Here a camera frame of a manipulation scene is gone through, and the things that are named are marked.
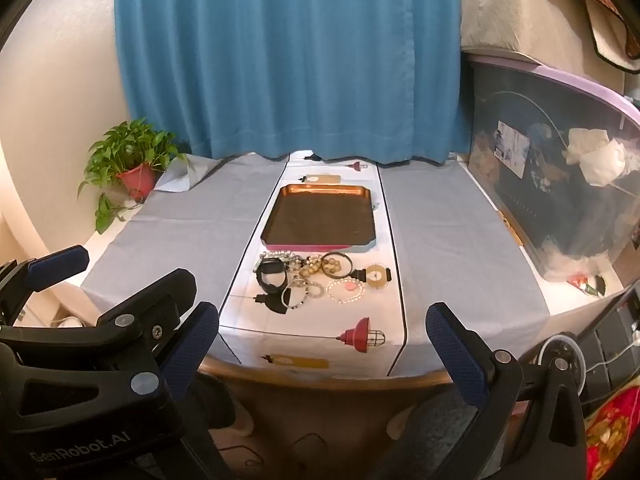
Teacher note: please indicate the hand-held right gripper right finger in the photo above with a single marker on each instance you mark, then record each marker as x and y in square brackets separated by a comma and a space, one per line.
[456, 355]

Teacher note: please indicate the clear storage box purple lid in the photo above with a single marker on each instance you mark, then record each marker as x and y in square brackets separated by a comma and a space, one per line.
[550, 220]

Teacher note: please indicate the green plant in red pot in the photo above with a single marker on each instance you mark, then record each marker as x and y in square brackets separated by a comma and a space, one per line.
[131, 160]

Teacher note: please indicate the red green packet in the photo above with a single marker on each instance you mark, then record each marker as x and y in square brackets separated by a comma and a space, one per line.
[589, 284]

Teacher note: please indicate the person's leg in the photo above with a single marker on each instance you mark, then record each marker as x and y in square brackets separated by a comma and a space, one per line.
[435, 435]
[212, 400]

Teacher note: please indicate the patterned bag with black trim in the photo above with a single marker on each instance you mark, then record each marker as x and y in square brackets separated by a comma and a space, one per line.
[610, 15]

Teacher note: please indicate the white fan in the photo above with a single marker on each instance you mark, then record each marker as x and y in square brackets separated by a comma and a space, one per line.
[550, 347]

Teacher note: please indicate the black cabinet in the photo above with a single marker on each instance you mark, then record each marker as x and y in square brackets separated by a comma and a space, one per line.
[612, 355]

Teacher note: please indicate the person's right leg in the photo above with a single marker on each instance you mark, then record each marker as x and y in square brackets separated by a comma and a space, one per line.
[435, 435]

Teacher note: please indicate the black wrist watch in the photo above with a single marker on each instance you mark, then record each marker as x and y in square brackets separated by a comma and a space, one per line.
[271, 267]

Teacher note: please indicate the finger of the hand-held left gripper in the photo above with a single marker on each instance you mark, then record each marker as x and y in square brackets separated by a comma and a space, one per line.
[60, 262]
[155, 300]

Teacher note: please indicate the person's left leg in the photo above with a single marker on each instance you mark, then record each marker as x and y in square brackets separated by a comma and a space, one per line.
[212, 400]

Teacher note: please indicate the red floral cloth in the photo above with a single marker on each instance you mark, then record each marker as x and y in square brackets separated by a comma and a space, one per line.
[612, 435]

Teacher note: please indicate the copper tray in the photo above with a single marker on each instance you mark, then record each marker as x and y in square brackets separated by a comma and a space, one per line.
[320, 215]

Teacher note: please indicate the blue curtain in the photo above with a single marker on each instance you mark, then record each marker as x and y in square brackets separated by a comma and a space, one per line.
[280, 60]

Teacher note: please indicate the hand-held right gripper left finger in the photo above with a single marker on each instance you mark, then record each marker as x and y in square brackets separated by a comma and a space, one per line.
[194, 337]

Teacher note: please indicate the paper label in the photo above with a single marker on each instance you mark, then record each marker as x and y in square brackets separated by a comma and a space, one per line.
[511, 149]

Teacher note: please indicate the beige fabric storage bag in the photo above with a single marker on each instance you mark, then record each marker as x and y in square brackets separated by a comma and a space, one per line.
[520, 15]

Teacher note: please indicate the white cloth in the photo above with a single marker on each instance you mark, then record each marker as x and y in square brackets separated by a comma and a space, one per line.
[597, 157]

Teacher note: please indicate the white printed table runner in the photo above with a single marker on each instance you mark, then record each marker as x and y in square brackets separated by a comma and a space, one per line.
[320, 321]

